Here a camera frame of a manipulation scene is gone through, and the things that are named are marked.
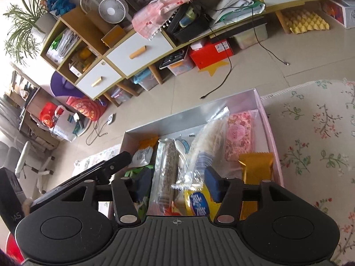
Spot white box with red print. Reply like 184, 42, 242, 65
322, 0, 355, 29

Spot clear box with black lid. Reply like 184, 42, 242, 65
159, 50, 195, 75

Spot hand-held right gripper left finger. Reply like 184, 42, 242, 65
59, 168, 154, 225

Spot yellow snack packet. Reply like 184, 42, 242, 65
183, 184, 222, 223

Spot short orange snack packet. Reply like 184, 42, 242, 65
138, 136, 160, 151

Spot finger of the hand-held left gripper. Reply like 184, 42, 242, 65
30, 151, 133, 213

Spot small clear storage box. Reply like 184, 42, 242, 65
111, 86, 132, 104

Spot red shoebox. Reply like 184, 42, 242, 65
189, 40, 235, 70

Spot small white snack packet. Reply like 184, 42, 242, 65
132, 147, 154, 168

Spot yellow star floor sticker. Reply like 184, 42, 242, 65
198, 61, 231, 76

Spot white shopping bag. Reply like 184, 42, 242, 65
39, 102, 84, 142

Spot black cable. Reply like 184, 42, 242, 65
200, 0, 290, 100

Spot green snack packet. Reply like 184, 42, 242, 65
124, 165, 154, 217

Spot pink patterned cloth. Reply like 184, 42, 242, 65
132, 0, 250, 39

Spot pink floral snack packet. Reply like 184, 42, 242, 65
223, 110, 260, 162

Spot white and wood cabinet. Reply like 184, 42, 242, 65
40, 0, 355, 100

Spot black storage bin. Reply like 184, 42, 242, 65
166, 4, 214, 43

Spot white charger with cable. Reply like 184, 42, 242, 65
85, 113, 115, 146

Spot white and blue snack packet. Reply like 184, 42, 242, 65
173, 137, 197, 158

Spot wooden desk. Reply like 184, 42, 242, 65
11, 61, 60, 150

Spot yellow egg tray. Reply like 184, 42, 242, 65
276, 8, 330, 34

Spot potted green plant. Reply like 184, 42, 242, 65
3, 0, 60, 64

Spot long orange snack packet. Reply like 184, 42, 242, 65
238, 152, 275, 219

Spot silver cookie sleeve packet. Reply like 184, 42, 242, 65
151, 138, 181, 208

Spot red printed bag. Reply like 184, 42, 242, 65
67, 96, 107, 121

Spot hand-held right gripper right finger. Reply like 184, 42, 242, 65
204, 166, 287, 225

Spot clear rice cracker packet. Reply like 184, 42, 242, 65
189, 107, 231, 172

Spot purple round object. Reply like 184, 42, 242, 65
50, 70, 78, 97

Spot small cardboard box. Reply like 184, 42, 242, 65
101, 25, 125, 48

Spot clear box with blue lid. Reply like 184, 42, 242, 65
133, 68, 157, 91

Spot pink cardboard box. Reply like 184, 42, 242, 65
109, 88, 284, 222

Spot white office chair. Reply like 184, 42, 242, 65
14, 141, 53, 194

